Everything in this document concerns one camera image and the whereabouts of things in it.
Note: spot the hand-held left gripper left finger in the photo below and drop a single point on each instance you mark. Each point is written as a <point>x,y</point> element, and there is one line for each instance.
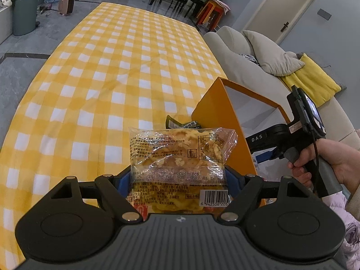
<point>124,181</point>

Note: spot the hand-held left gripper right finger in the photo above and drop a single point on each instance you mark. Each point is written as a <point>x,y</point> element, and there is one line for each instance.
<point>232,177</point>

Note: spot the clear yellow snack packet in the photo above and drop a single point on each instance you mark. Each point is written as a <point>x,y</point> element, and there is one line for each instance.
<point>174,157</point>

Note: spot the orange cardboard box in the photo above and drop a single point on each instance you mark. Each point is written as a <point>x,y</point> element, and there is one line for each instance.
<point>216,109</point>

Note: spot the person's right forearm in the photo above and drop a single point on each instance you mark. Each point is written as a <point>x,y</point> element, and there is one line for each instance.
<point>350,160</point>

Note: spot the person's right hand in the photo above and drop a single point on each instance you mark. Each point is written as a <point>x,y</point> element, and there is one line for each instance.
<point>326,152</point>

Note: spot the yellow cushion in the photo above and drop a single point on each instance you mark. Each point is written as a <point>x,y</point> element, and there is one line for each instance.
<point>312,78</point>

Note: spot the beige sofa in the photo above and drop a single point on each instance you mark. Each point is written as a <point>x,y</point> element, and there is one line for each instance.
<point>242,70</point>

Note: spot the dark green snack packet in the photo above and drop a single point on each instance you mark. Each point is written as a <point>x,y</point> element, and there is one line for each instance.
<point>174,123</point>

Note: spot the beige pillow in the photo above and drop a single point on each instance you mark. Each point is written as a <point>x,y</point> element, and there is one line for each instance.
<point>270,53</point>

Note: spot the yellow checkered tablecloth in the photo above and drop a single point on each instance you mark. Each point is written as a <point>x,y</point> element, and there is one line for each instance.
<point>112,76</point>

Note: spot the lavender quilted garment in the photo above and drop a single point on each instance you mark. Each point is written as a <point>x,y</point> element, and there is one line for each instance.
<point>346,222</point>

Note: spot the white door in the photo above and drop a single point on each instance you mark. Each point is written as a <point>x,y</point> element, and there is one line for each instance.
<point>281,2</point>

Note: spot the orange stool stack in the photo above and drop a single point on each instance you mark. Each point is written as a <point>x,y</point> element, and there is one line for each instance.
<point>209,12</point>

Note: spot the pink space heater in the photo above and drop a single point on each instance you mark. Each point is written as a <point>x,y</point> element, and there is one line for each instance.
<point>66,4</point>

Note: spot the grey trash bin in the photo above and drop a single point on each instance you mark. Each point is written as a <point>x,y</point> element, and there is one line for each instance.
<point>25,11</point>

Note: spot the white low cabinet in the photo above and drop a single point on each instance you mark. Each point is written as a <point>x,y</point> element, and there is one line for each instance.
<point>5,22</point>

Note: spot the grey wall switch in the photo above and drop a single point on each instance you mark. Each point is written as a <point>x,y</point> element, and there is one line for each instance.
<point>324,13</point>

